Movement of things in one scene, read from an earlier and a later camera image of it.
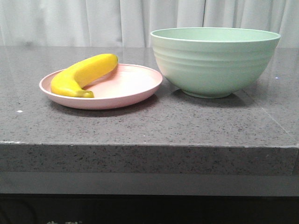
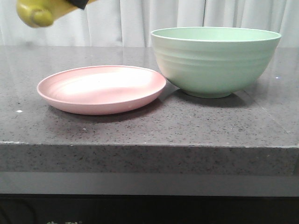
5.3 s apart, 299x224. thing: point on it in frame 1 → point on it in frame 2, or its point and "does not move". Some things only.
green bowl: (208, 62) does not move
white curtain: (130, 23) does not move
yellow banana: (70, 80) → (43, 13)
